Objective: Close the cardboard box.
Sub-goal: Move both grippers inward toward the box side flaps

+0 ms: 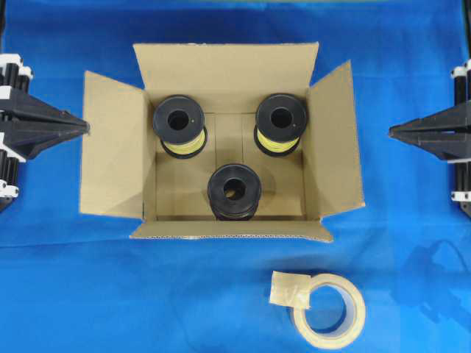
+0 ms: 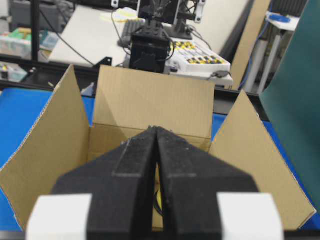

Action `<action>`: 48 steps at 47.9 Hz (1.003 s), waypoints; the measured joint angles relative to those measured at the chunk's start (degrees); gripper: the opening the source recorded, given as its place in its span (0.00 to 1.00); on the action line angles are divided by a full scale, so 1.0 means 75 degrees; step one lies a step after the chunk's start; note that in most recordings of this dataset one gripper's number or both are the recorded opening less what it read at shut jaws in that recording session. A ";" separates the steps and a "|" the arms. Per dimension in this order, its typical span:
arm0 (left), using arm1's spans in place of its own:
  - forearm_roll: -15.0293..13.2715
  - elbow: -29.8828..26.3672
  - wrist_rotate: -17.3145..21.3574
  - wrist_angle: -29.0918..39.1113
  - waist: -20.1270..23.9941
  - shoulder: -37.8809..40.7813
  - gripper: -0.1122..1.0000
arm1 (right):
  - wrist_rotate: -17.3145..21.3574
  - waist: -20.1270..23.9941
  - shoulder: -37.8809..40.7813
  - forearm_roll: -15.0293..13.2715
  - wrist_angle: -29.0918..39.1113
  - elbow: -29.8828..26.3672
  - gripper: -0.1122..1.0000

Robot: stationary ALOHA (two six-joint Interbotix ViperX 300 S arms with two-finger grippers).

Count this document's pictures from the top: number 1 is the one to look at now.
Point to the beige packing tape roll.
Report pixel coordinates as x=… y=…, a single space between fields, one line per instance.
x=327 y=310

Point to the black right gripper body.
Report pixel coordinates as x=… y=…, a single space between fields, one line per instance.
x=461 y=192

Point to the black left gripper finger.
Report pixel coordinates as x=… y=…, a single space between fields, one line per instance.
x=27 y=142
x=21 y=105

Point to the black spool front centre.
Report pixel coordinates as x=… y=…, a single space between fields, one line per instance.
x=234 y=192

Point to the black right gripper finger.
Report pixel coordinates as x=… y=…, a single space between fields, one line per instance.
x=445 y=146
x=455 y=119

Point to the brown cardboard box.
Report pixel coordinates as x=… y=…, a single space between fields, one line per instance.
x=125 y=171

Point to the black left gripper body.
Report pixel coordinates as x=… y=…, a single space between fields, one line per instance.
x=13 y=74

